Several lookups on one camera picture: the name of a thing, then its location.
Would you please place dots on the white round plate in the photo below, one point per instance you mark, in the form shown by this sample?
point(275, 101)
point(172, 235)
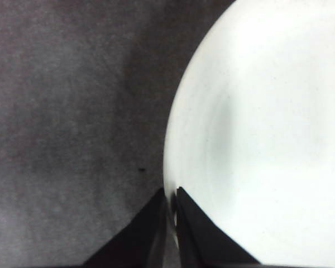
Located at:
point(268, 111)

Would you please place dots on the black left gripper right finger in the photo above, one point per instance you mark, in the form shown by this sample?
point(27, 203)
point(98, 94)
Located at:
point(201, 237)

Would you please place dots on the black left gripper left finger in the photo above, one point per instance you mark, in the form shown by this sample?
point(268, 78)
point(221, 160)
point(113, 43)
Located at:
point(139, 237)

